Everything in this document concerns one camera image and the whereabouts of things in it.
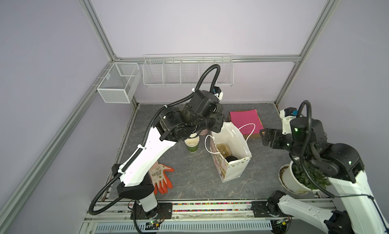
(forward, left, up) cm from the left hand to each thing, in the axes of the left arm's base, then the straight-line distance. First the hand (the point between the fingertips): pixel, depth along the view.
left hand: (222, 119), depth 57 cm
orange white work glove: (-8, +31, -41) cm, 52 cm away
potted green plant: (-17, -37, -23) cm, 47 cm away
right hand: (-3, -19, -5) cm, 20 cm away
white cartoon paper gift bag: (+2, -6, -16) cm, 17 cm away
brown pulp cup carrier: (+7, -7, -40) cm, 42 cm away
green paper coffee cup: (+11, +13, -36) cm, 40 cm away
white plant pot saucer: (-11, -35, -40) cm, 54 cm away
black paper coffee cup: (-1, -9, -34) cm, 35 cm away
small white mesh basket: (+48, +58, -18) cm, 77 cm away
